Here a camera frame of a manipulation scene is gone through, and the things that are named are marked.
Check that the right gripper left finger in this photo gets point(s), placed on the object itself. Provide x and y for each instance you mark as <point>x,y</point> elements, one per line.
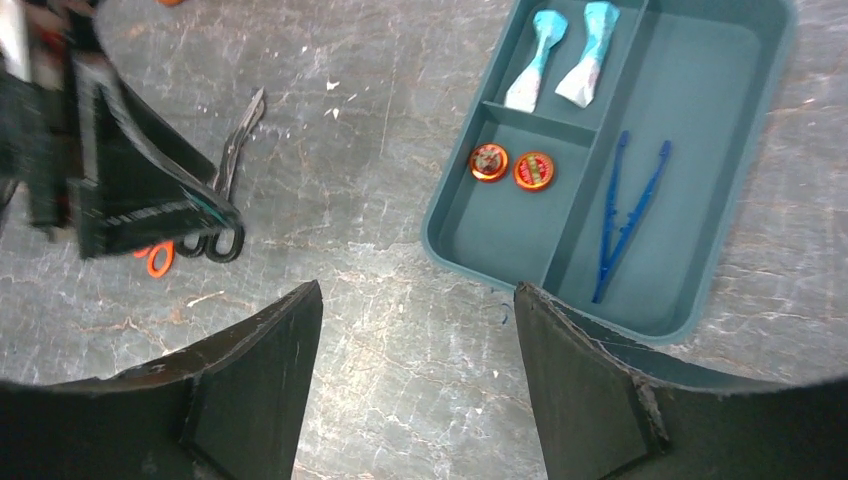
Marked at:
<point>230,406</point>

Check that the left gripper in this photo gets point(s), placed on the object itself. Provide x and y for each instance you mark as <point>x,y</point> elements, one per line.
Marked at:
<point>142,183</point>

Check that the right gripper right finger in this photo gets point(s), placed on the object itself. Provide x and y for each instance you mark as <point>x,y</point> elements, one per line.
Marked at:
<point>608,407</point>

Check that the orange handled scissors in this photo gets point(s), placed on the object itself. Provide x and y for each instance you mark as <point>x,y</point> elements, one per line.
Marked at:
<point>159,258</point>

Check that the black handled scissors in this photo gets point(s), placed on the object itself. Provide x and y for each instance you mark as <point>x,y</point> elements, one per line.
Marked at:
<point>222,185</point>

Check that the blue plastic tweezers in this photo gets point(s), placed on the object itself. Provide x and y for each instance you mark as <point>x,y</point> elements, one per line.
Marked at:
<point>614,240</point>

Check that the teal divided tray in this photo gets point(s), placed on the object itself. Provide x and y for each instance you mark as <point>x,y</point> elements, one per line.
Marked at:
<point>620,208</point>

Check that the orange button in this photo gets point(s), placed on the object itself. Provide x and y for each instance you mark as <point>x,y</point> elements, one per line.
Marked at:
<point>534,171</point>
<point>488,162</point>

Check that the teal scissor sheath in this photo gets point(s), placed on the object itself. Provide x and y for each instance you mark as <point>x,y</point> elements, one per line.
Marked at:
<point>550,28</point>

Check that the teal white tube packet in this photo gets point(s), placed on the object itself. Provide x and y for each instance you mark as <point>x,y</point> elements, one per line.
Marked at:
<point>578,86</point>

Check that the orange button in tray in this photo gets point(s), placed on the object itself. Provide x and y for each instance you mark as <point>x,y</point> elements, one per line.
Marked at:
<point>534,171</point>

